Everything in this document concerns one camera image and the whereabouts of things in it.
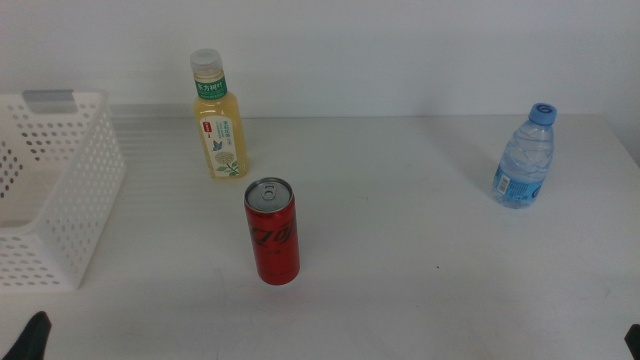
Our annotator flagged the yellow tea bottle green label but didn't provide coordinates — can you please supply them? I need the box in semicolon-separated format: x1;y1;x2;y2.
189;48;250;180

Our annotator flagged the red cola can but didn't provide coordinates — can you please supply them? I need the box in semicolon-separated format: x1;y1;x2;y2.
243;176;301;286

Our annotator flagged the clear water bottle blue cap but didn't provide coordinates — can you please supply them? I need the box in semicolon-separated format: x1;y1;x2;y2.
492;102;558;209

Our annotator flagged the white perforated plastic basket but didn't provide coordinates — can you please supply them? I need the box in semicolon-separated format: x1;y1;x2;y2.
0;89;126;292

